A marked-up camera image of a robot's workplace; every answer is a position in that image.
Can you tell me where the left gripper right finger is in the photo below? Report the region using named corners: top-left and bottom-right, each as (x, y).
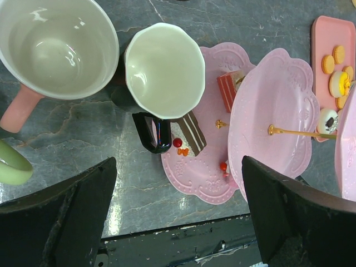
top-left (242, 156), bottom-right (355, 266)

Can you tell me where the round biscuit top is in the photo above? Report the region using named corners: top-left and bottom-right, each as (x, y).
top-left (342, 66), bottom-right (354, 81)

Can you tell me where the yellow donut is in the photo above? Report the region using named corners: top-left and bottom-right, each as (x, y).
top-left (329, 71), bottom-right (352, 98)

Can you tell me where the red layered cake slice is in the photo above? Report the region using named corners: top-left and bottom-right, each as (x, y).
top-left (216, 70), bottom-right (245, 113)

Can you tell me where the white chocolate drizzle donut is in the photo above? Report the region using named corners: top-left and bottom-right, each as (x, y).
top-left (317, 108), bottom-right (339, 134)

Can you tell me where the pink striped cake slice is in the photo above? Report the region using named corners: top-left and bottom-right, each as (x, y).
top-left (220, 160), bottom-right (238, 188)

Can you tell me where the round biscuit left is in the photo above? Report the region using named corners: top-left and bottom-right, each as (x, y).
top-left (322, 55), bottom-right (335, 74)

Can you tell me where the pink dessert tray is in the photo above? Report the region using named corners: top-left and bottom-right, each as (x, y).
top-left (310, 15), bottom-right (356, 143)

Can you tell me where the round biscuit upper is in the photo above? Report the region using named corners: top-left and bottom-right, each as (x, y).
top-left (333, 45), bottom-right (345, 65)

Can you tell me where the round biscuit lower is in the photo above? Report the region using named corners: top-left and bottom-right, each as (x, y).
top-left (335, 95), bottom-right (348, 110)

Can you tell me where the chocolate cake slice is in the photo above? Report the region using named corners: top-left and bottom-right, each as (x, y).
top-left (170, 111), bottom-right (207, 157)

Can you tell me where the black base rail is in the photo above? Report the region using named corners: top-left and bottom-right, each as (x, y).
top-left (94, 214), bottom-right (263, 266)

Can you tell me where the black mug white inside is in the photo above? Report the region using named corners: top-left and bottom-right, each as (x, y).
top-left (120, 22), bottom-right (206, 154)

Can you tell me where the green mug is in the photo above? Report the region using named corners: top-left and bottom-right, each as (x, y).
top-left (1, 140), bottom-right (33, 185)

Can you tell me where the pink three-tier cake stand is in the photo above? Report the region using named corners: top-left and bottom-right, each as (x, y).
top-left (160, 42), bottom-right (356, 205)

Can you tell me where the round biscuit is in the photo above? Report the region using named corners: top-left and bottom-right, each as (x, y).
top-left (342, 66), bottom-right (354, 81)
top-left (322, 55), bottom-right (335, 74)
top-left (333, 45), bottom-right (345, 65)
top-left (335, 95), bottom-right (348, 110)

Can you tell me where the pink mug white inside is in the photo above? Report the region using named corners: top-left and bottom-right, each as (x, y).
top-left (1, 1), bottom-right (120, 133)

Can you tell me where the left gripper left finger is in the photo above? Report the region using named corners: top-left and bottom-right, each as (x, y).
top-left (1, 157), bottom-right (117, 266)

